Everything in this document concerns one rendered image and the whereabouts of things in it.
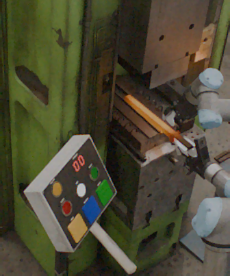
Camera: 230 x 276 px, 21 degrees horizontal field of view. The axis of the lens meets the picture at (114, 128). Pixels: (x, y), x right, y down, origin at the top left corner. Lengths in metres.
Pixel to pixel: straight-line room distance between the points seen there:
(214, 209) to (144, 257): 1.47
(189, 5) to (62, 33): 0.48
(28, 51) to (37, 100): 0.21
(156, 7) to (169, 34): 0.16
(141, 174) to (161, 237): 0.75
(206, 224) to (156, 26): 0.79
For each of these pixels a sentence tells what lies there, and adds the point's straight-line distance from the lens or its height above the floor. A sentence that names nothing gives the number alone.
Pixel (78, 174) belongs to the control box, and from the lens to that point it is 2.26.
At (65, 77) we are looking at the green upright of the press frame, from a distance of 2.31.
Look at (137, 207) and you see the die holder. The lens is 2.83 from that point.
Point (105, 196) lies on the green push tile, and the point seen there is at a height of 1.00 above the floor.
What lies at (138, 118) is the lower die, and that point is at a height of 0.99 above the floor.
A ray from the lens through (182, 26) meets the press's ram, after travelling 2.37.
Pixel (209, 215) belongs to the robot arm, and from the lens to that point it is 1.83.
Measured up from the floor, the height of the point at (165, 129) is 1.02.
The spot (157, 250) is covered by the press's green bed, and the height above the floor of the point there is 0.15.
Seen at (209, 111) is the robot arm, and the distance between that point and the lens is 2.04.
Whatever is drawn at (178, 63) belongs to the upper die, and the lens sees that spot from 2.47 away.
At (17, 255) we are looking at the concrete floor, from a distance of 3.43.
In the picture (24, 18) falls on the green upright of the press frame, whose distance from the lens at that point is 2.56.
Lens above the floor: 2.77
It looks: 42 degrees down
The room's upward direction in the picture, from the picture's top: 6 degrees clockwise
